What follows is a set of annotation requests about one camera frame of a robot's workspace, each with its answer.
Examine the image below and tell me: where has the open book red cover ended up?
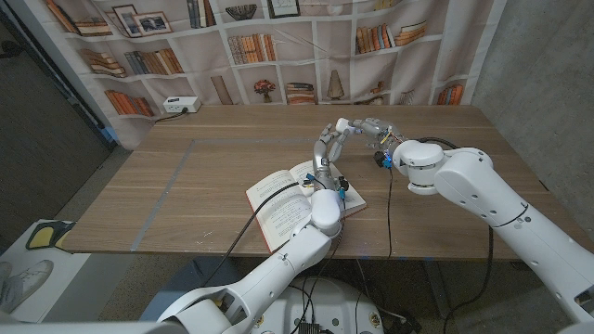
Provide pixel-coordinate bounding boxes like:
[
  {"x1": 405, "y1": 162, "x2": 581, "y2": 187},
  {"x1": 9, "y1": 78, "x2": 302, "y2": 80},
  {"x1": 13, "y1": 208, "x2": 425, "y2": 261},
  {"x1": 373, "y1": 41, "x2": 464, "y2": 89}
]
[{"x1": 245, "y1": 160, "x2": 368, "y2": 255}]

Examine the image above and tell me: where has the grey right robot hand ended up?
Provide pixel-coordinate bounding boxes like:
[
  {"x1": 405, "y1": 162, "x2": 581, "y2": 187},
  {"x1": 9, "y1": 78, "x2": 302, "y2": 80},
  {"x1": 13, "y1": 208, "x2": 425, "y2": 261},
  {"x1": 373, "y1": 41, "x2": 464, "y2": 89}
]
[{"x1": 348, "y1": 117, "x2": 410, "y2": 157}]

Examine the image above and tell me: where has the white power strip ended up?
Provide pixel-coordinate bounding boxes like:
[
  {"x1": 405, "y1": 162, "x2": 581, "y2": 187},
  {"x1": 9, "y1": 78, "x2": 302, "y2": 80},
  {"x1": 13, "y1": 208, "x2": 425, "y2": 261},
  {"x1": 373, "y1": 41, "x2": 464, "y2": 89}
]
[{"x1": 162, "y1": 96, "x2": 202, "y2": 115}]

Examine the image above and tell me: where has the blue floor mat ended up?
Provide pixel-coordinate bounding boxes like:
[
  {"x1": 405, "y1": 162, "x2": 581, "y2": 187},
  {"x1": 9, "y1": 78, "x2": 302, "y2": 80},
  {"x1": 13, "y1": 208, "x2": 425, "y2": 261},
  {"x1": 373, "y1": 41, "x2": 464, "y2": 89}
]
[{"x1": 138, "y1": 257, "x2": 242, "y2": 324}]

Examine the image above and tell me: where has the white floor board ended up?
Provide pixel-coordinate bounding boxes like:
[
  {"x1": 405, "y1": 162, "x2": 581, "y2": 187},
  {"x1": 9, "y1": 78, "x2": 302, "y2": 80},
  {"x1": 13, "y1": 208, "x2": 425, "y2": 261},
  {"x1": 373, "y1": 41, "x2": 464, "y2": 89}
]
[{"x1": 0, "y1": 218, "x2": 92, "y2": 324}]

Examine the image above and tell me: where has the black floor adapter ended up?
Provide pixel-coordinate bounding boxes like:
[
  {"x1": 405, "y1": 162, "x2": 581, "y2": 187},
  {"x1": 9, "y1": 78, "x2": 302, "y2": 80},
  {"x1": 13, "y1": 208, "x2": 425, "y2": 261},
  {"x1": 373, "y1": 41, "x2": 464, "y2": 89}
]
[{"x1": 381, "y1": 309, "x2": 422, "y2": 334}]

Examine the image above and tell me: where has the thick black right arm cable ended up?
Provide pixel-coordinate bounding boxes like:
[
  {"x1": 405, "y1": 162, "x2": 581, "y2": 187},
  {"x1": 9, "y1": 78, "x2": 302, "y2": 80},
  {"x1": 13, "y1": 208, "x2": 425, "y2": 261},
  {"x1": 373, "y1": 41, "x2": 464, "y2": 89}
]
[{"x1": 417, "y1": 136, "x2": 496, "y2": 334}]

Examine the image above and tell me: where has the white sneaker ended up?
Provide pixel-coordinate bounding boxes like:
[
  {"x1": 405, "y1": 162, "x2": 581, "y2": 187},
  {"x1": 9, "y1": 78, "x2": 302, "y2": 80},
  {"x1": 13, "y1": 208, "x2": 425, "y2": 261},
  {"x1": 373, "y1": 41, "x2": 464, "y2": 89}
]
[{"x1": 0, "y1": 259, "x2": 55, "y2": 320}]

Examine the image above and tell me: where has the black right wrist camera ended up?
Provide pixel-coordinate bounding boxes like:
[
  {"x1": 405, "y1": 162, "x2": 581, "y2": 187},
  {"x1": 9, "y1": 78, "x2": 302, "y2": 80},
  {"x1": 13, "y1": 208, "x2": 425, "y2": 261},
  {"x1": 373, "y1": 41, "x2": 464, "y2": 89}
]
[{"x1": 373, "y1": 150, "x2": 394, "y2": 171}]

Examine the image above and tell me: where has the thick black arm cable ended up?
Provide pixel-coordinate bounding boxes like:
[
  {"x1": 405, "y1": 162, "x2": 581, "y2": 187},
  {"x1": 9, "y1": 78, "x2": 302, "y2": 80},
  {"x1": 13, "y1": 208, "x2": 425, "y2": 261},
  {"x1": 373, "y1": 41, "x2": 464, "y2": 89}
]
[
  {"x1": 201, "y1": 180, "x2": 307, "y2": 288},
  {"x1": 417, "y1": 136, "x2": 496, "y2": 334}
]

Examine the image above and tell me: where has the yellow and black pad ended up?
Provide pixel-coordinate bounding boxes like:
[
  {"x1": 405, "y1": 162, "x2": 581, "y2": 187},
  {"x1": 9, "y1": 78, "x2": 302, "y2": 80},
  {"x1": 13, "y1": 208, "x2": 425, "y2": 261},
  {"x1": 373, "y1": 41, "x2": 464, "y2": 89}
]
[{"x1": 25, "y1": 220, "x2": 77, "y2": 251}]

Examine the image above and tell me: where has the printed bookshelf backdrop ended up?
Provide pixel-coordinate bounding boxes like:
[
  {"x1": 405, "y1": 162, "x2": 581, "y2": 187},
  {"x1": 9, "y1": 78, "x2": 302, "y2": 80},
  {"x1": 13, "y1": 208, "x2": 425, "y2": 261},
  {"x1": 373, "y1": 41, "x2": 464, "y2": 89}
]
[{"x1": 8, "y1": 0, "x2": 508, "y2": 150}]

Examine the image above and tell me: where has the grey table leg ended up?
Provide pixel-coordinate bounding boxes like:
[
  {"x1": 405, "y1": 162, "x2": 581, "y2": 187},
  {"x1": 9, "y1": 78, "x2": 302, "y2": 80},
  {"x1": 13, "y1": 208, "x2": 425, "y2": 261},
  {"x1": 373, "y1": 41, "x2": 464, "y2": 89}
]
[{"x1": 424, "y1": 260, "x2": 454, "y2": 321}]

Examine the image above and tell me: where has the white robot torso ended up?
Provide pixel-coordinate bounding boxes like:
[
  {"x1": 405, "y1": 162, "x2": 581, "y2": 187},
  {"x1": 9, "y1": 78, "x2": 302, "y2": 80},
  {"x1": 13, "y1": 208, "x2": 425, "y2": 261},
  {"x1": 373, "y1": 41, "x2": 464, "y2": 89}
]
[{"x1": 252, "y1": 276, "x2": 385, "y2": 334}]

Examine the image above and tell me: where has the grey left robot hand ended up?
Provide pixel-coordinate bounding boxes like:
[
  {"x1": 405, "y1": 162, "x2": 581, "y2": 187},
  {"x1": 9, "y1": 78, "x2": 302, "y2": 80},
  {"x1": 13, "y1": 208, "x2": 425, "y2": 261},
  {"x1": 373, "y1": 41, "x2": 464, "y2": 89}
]
[{"x1": 305, "y1": 122, "x2": 356, "y2": 192}]

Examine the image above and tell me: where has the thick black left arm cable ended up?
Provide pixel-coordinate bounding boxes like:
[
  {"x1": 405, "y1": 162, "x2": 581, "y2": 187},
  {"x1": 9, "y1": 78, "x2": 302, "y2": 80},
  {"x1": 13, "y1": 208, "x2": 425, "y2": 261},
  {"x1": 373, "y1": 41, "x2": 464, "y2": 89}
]
[{"x1": 201, "y1": 180, "x2": 307, "y2": 288}]

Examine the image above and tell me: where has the black power strip cable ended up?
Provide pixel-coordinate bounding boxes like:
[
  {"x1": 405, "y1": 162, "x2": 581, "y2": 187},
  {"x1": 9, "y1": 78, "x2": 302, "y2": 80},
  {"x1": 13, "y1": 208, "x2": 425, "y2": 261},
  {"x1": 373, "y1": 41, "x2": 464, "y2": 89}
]
[{"x1": 154, "y1": 109, "x2": 189, "y2": 124}]

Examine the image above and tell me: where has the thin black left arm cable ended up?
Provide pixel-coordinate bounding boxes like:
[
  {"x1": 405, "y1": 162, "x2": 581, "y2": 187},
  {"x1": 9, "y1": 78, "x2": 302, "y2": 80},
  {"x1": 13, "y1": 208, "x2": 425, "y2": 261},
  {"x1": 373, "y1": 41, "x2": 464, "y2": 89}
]
[{"x1": 290, "y1": 229, "x2": 345, "y2": 334}]

